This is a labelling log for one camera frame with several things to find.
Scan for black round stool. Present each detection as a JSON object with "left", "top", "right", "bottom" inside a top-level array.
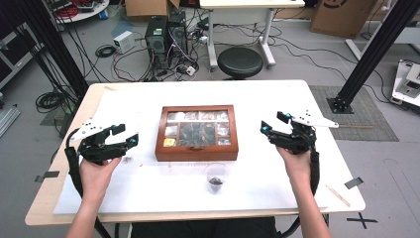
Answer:
[{"left": 217, "top": 46, "right": 264, "bottom": 80}]

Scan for large black cable coil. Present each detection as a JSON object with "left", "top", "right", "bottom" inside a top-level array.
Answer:
[{"left": 35, "top": 90, "right": 67, "bottom": 114}]

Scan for white round table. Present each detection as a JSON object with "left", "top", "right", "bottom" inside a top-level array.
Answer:
[{"left": 49, "top": 0, "right": 110, "bottom": 25}]

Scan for black sleeved right gripper cable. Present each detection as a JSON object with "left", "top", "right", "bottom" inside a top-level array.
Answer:
[{"left": 279, "top": 151, "right": 331, "bottom": 238}]

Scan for silver metal rails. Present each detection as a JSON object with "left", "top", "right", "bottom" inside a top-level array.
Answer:
[{"left": 0, "top": 104, "right": 22, "bottom": 139}]

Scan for wooden box with glass lid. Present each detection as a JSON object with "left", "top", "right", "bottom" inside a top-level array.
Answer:
[{"left": 155, "top": 104, "right": 240, "bottom": 163}]

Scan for clear plastic cup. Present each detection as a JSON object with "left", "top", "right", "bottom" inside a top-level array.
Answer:
[{"left": 203, "top": 162, "right": 230, "bottom": 195}]

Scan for black computer tower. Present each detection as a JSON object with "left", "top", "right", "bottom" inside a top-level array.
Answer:
[{"left": 145, "top": 15, "right": 169, "bottom": 71}]

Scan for grey floor mat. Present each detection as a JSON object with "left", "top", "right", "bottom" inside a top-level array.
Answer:
[{"left": 309, "top": 84, "right": 400, "bottom": 143}]

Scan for grey metal shelf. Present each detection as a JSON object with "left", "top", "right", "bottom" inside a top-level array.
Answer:
[{"left": 0, "top": 22, "right": 42, "bottom": 91}]

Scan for white power supply box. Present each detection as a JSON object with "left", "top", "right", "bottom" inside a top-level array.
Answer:
[{"left": 112, "top": 30, "right": 137, "bottom": 55}]

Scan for black tape strip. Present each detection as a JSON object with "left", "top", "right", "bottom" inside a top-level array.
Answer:
[
  {"left": 34, "top": 170, "right": 60, "bottom": 183},
  {"left": 344, "top": 177, "right": 365, "bottom": 190}
]

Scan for person's left hand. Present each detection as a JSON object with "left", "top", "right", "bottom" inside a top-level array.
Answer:
[{"left": 78, "top": 156, "right": 123, "bottom": 203}]

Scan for coiled black cable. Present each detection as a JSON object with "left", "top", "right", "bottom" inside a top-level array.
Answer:
[{"left": 94, "top": 44, "right": 117, "bottom": 59}]

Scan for grey computer tower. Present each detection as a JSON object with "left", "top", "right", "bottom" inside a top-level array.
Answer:
[{"left": 167, "top": 10, "right": 189, "bottom": 56}]

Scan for plain cardboard box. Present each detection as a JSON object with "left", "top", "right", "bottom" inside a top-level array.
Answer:
[{"left": 124, "top": 0, "right": 181, "bottom": 18}]

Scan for white machine base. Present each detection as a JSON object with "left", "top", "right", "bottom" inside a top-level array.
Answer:
[{"left": 391, "top": 59, "right": 420, "bottom": 109}]

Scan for black sleeved gripper cable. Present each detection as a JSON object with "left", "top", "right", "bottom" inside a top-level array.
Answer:
[
  {"left": 63, "top": 128, "right": 84, "bottom": 200},
  {"left": 279, "top": 151, "right": 331, "bottom": 238}
]

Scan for person's right hand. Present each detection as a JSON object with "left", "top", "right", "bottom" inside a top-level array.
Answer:
[{"left": 275, "top": 146, "right": 314, "bottom": 186}]

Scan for black tape cross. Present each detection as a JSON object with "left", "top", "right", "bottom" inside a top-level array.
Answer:
[{"left": 346, "top": 211, "right": 378, "bottom": 230}]

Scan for thin wooden stick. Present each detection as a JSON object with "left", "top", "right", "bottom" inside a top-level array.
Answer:
[{"left": 325, "top": 183, "right": 352, "bottom": 208}]

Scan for person's dark trousers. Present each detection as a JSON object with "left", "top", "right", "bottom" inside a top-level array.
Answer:
[{"left": 131, "top": 216, "right": 279, "bottom": 238}]

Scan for red cable coil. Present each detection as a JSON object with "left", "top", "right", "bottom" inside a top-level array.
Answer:
[{"left": 54, "top": 5, "right": 80, "bottom": 20}]

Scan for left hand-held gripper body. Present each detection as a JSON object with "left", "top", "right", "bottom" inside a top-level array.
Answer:
[{"left": 69, "top": 119, "right": 129, "bottom": 167}]

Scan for cardboard box with black print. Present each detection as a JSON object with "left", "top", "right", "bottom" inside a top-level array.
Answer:
[{"left": 309, "top": 0, "right": 378, "bottom": 40}]

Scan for white desk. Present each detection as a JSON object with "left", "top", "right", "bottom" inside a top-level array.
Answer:
[{"left": 199, "top": 0, "right": 306, "bottom": 70}]

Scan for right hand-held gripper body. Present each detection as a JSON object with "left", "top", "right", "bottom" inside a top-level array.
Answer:
[{"left": 268, "top": 110, "right": 341, "bottom": 156}]

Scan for black sleeved left gripper cable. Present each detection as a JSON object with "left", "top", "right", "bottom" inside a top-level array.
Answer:
[{"left": 63, "top": 128, "right": 84, "bottom": 200}]

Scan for white table mat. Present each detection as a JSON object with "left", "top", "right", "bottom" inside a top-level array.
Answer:
[{"left": 53, "top": 88, "right": 332, "bottom": 216}]

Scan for light wooden table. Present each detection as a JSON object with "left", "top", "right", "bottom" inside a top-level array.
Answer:
[{"left": 24, "top": 79, "right": 367, "bottom": 227}]

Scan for black frame post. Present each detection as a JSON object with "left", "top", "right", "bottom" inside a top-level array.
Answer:
[
  {"left": 326, "top": 0, "right": 420, "bottom": 115},
  {"left": 18, "top": 0, "right": 90, "bottom": 100}
]

